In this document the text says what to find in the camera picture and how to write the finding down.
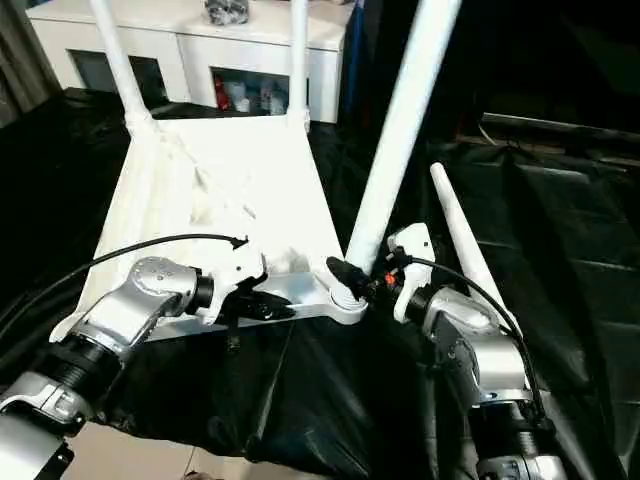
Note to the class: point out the white plastic table top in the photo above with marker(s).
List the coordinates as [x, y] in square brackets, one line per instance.
[225, 175]

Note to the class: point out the white plastic table leg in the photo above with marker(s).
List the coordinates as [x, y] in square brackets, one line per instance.
[400, 125]
[299, 60]
[460, 225]
[120, 65]

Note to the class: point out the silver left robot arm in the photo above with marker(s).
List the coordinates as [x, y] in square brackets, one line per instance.
[125, 305]

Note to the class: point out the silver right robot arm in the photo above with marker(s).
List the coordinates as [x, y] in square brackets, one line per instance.
[490, 350]

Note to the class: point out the black plastic mat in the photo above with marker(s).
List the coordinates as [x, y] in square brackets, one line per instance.
[325, 390]

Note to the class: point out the blue upright panel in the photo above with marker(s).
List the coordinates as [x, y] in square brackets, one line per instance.
[356, 60]

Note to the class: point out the black long bar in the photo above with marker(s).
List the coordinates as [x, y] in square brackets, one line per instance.
[560, 127]

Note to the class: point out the white cabinet with glass doors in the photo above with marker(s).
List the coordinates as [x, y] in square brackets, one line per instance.
[200, 45]

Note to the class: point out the dark crumpled bag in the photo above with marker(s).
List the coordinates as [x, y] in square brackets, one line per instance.
[227, 11]

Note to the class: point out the grey curtain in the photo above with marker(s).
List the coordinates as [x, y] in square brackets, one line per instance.
[22, 55]

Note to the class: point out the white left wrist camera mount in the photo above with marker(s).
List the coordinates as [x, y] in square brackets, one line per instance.
[240, 270]

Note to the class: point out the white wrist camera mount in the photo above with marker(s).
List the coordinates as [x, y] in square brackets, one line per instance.
[415, 245]
[240, 270]

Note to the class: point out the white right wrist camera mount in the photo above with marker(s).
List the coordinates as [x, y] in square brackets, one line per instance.
[415, 245]

